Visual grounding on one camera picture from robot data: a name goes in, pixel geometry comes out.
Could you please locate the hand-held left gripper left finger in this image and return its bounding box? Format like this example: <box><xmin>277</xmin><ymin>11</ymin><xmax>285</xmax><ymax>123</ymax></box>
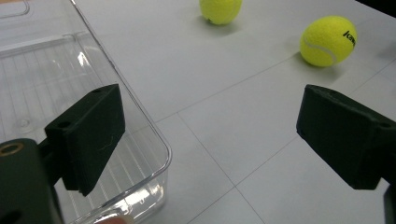
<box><xmin>37</xmin><ymin>83</ymin><xmax>127</xmax><ymax>198</ymax></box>

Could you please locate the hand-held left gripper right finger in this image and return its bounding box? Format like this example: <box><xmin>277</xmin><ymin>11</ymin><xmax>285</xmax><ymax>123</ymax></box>
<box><xmin>295</xmin><ymin>83</ymin><xmax>396</xmax><ymax>190</ymax></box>

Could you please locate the clear plastic storage box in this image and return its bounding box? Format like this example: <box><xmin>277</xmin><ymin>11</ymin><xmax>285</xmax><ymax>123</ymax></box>
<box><xmin>0</xmin><ymin>0</ymin><xmax>173</xmax><ymax>224</ymax></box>

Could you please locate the yellow tennis ball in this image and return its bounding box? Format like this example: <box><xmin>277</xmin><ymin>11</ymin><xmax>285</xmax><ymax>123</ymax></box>
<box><xmin>199</xmin><ymin>0</ymin><xmax>243</xmax><ymax>26</ymax></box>
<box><xmin>299</xmin><ymin>15</ymin><xmax>359</xmax><ymax>68</ymax></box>

